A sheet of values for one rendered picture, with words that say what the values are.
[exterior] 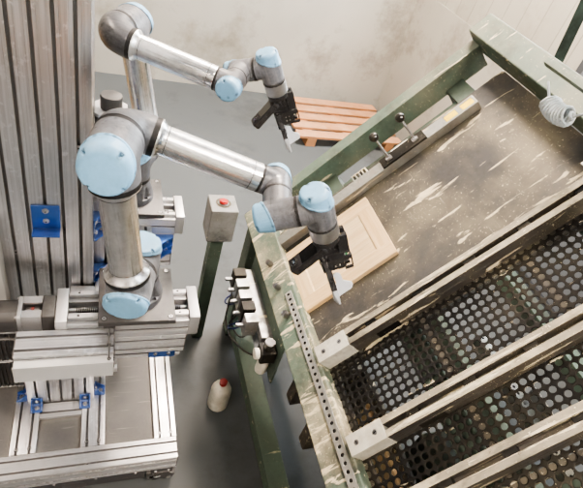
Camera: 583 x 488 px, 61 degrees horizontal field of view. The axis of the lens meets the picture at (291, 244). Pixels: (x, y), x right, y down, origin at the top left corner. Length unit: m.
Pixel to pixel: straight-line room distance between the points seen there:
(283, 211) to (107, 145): 0.40
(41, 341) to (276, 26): 4.17
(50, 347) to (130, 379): 0.86
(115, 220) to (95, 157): 0.18
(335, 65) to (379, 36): 0.53
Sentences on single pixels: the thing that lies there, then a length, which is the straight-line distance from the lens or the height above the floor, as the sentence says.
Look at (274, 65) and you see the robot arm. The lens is 1.67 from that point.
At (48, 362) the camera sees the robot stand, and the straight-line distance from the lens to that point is 1.59.
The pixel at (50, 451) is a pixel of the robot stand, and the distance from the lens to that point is 2.25.
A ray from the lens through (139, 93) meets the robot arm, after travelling 1.87.
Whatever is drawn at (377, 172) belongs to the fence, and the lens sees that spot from 2.01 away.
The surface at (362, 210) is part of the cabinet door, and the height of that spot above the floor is 1.18.
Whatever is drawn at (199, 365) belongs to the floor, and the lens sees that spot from 2.73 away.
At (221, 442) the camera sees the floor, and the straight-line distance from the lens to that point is 2.53.
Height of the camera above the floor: 2.25
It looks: 40 degrees down
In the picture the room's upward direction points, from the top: 19 degrees clockwise
